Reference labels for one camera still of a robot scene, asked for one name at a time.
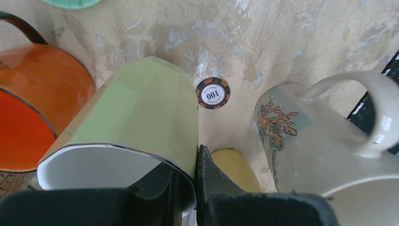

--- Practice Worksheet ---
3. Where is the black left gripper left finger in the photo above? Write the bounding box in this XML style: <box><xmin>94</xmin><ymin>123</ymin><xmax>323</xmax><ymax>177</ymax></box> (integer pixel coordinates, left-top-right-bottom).
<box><xmin>0</xmin><ymin>163</ymin><xmax>184</xmax><ymax>226</ymax></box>

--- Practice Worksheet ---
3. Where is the lime green mug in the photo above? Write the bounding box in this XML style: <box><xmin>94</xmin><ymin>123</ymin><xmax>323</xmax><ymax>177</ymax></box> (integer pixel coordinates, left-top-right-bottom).
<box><xmin>37</xmin><ymin>56</ymin><xmax>199</xmax><ymax>216</ymax></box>

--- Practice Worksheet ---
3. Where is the green floral tray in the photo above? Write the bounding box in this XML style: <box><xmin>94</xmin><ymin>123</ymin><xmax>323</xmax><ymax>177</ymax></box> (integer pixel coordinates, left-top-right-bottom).
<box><xmin>41</xmin><ymin>0</ymin><xmax>101</xmax><ymax>9</ymax></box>

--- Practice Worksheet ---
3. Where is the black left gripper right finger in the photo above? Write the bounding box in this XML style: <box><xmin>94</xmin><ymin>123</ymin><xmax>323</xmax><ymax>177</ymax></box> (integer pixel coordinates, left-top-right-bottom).
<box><xmin>196</xmin><ymin>145</ymin><xmax>339</xmax><ymax>226</ymax></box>

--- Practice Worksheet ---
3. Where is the beige dragon print mug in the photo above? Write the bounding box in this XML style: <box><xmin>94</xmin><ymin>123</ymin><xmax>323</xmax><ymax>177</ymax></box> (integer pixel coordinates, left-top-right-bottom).
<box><xmin>254</xmin><ymin>71</ymin><xmax>399</xmax><ymax>226</ymax></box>

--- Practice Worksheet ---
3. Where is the cream mug with coral print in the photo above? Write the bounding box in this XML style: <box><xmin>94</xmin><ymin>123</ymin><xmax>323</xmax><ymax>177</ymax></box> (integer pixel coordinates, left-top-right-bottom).
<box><xmin>0</xmin><ymin>171</ymin><xmax>35</xmax><ymax>199</ymax></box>

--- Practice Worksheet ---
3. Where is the orange mug black handle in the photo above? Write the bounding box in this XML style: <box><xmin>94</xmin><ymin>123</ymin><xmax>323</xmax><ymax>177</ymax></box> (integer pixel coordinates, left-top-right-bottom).
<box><xmin>0</xmin><ymin>12</ymin><xmax>94</xmax><ymax>172</ymax></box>

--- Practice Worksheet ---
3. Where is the yellow mug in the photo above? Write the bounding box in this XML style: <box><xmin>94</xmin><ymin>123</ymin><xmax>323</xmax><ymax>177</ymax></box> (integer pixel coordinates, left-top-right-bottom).
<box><xmin>211</xmin><ymin>149</ymin><xmax>262</xmax><ymax>193</ymax></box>

